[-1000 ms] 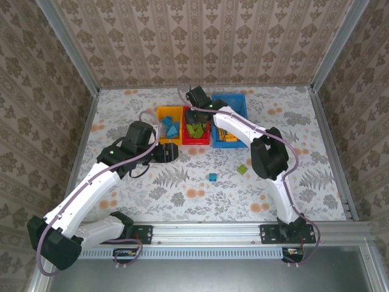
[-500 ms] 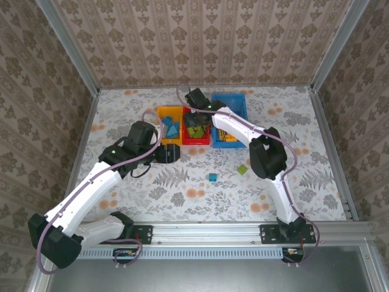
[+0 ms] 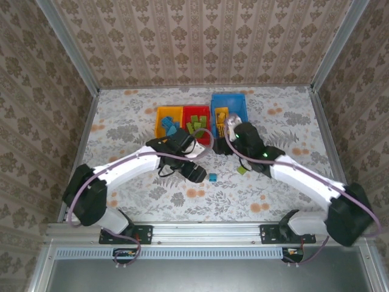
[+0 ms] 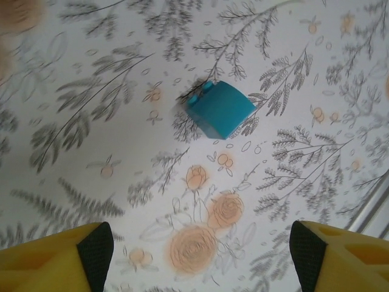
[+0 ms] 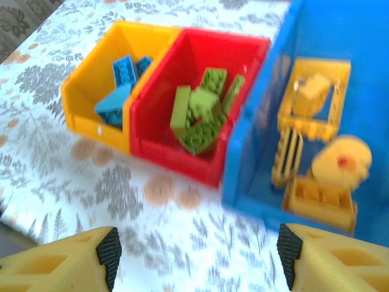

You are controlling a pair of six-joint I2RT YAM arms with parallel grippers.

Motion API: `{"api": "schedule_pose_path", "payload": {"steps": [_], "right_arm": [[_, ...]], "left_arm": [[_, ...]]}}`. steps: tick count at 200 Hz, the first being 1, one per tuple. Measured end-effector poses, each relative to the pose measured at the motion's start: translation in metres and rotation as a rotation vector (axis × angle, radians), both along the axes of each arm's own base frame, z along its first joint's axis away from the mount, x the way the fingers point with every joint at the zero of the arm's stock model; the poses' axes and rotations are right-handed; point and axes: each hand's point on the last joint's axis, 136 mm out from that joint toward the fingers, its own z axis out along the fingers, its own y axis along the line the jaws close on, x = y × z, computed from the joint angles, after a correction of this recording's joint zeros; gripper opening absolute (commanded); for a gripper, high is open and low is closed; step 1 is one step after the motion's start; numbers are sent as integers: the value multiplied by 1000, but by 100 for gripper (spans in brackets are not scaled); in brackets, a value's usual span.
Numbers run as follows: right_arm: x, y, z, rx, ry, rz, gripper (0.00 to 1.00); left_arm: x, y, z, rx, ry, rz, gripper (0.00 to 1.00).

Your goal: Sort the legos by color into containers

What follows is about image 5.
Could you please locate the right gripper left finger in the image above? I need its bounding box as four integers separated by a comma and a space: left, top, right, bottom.
0, 226, 123, 292

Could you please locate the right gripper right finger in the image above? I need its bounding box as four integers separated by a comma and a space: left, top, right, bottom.
276, 223, 389, 292

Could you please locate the orange lego brick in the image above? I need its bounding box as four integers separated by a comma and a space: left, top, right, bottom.
296, 72, 332, 108
281, 175, 359, 234

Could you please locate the orange round lego piece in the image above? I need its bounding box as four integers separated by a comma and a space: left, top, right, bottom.
310, 134, 373, 192

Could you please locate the yellow black striped lego brick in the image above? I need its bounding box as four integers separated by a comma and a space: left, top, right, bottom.
270, 127, 305, 190

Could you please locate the yellow lego window frame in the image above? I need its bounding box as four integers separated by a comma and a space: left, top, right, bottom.
278, 57, 353, 141

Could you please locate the red plastic bin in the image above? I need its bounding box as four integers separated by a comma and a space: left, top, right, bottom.
123, 27, 272, 189

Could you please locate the blue lego brick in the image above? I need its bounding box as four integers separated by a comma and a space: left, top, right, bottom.
135, 55, 153, 82
111, 55, 137, 88
97, 111, 126, 131

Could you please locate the blue plastic bin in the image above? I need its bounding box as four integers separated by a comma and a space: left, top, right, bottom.
221, 0, 389, 244

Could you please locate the blue sloped lego piece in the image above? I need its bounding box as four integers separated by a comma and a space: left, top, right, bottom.
94, 82, 134, 119

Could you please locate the yellow plastic bin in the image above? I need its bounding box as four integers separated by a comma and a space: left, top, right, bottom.
60, 19, 183, 156

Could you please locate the small green lego brick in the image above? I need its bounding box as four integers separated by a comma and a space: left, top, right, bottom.
188, 87, 223, 122

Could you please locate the floral patterned table cover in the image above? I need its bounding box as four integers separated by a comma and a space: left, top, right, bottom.
0, 0, 292, 292

